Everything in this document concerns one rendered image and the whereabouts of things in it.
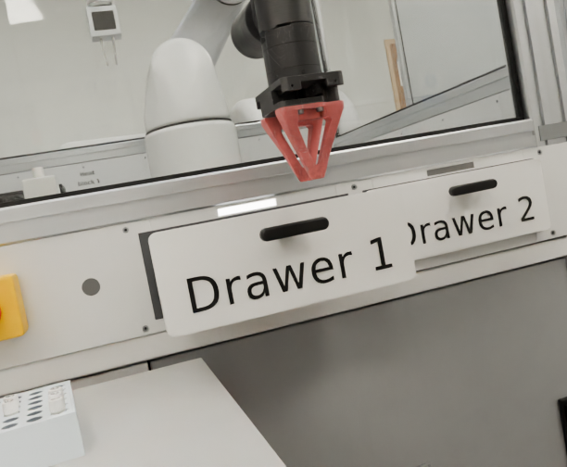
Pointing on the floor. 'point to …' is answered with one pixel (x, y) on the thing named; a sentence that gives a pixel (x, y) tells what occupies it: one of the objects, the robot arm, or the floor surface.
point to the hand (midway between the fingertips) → (310, 171)
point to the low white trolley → (167, 422)
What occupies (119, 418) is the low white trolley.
